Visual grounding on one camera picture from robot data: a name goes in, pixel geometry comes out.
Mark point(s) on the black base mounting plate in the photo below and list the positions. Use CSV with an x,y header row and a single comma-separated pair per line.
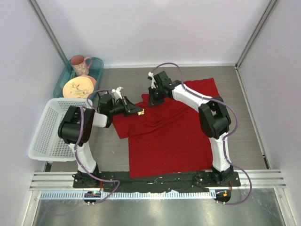
x,y
194,181

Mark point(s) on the red t-shirt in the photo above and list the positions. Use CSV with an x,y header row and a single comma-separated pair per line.
x,y
166,139

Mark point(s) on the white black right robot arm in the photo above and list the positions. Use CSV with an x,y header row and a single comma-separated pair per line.
x,y
214,119

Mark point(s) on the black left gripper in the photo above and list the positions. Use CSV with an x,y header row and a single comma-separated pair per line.
x,y
129,107

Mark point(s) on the yellow floral plate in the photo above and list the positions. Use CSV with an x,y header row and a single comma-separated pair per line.
x,y
79,87

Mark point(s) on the white slotted cable duct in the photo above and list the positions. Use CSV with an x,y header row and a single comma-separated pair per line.
x,y
95,195

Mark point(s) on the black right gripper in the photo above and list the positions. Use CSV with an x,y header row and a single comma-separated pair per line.
x,y
155,101

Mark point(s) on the left aluminium corner post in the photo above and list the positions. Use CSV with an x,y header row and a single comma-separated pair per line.
x,y
48,30

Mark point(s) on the right aluminium corner post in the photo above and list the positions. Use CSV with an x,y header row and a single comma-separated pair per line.
x,y
256,32

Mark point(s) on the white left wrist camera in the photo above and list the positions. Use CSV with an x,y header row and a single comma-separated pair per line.
x,y
118,91

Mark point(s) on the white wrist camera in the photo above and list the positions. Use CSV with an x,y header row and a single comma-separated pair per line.
x,y
118,91
153,82

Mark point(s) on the white perforated plastic basket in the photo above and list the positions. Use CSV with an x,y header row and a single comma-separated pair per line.
x,y
46,144

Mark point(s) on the aluminium extrusion rail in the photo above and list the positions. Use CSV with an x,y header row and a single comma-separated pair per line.
x,y
260,178

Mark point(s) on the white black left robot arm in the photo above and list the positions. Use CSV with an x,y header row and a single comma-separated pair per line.
x,y
75,130

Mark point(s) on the pink floral mug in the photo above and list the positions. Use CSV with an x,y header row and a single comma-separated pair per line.
x,y
81,64

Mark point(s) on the red gold maple leaf brooch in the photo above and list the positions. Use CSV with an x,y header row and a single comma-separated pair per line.
x,y
141,113

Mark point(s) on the pink plate under yellow plate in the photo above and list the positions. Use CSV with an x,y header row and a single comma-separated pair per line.
x,y
92,79

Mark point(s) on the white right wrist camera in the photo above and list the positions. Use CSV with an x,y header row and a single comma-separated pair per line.
x,y
153,82

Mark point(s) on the black box with red brooch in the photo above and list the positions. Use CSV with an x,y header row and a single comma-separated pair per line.
x,y
101,93

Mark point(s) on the aluminium corner post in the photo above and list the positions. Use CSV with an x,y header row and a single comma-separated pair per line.
x,y
48,30
256,32

